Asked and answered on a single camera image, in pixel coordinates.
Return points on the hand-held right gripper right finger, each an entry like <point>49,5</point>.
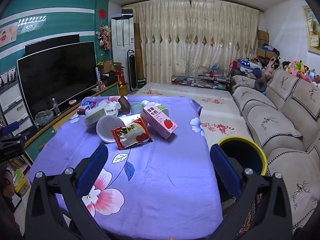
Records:
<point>223,171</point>

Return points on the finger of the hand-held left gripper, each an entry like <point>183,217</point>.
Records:
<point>10,128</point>

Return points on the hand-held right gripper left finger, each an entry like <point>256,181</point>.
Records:
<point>93,171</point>

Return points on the yellow rimmed trash bin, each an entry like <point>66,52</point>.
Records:
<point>241,152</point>

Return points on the white paper bowl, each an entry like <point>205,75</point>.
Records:
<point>107,130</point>

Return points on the red snack packet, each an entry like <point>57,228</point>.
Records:
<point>130,134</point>

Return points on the white tissue box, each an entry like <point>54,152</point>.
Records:
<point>96,117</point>

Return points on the white tissue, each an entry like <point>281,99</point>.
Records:
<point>107,104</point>

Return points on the brown snack wrapper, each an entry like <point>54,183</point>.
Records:
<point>124,103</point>

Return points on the green plastic cup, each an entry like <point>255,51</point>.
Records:
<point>136,108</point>

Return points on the pink strawberry milk carton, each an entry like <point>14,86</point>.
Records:
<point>157,120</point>

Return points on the white bottle green label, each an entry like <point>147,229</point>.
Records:
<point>160,108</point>

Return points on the white drawer unit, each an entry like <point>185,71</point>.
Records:
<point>11,102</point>

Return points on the green yellow television cabinet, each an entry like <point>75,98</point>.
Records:
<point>41,142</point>

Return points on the shelf of books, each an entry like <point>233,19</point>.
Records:
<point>18,177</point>

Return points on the plastic bag on cabinet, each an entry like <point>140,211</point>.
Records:
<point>43,117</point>

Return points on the clear water bottle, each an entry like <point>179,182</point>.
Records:
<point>56,107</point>

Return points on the patterned rug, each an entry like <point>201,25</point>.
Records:
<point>250,217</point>

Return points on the purple floral blanket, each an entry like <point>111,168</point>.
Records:
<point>162,170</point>

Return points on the red flat box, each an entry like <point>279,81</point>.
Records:
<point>81,111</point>

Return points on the large black television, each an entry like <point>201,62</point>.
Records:
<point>55,80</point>

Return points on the blue paper box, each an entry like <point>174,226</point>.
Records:
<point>88,104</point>

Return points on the small pink dish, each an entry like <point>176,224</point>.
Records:
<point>72,102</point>

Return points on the beige sofa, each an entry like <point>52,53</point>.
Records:
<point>282,112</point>

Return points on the yellow basket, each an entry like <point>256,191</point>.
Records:
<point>123,89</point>

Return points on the daybed with floral sheet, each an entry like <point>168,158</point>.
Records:
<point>180,91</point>

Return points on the black monitor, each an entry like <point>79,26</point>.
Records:
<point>50,43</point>

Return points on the grey round cushion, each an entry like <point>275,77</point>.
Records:
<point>260,84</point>

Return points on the black shuttlecock tube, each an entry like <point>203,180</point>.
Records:
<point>98,75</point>

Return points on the green small box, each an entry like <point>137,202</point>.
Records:
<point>141,82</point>

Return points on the open cardboard boxes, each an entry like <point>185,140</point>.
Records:
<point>110,66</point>

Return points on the pile of toys and bags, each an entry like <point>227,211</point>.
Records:
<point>250,66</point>

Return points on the black tower fan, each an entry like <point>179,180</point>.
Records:
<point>132,70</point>

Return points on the row of plush toys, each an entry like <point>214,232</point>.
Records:
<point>300,67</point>

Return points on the hanging artificial flowers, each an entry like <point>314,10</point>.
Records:
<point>104,36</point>

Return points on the beige curtain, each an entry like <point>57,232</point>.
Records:
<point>190,42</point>

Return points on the white standing air conditioner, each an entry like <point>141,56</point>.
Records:
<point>122,37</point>

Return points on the stack of cardboard boxes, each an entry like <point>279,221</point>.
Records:
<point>263,40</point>

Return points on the boxes on air conditioner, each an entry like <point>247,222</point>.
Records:
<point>127,11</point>

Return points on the wall poster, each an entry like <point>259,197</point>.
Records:
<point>7,35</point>

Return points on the silver wall sticker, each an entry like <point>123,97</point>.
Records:
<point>31,23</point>

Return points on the red round wall decoration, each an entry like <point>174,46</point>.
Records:
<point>101,13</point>

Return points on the framed wall picture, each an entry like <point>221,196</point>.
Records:
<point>312,30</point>

